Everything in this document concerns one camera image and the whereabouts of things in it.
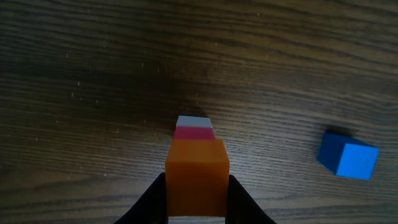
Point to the orange cube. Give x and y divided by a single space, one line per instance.
197 177

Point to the blue cube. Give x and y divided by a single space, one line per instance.
351 158

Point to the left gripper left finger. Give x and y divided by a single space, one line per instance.
152 202

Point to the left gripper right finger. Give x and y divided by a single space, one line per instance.
241 202

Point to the white cube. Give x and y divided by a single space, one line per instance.
194 122

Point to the red cube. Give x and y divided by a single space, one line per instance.
194 133

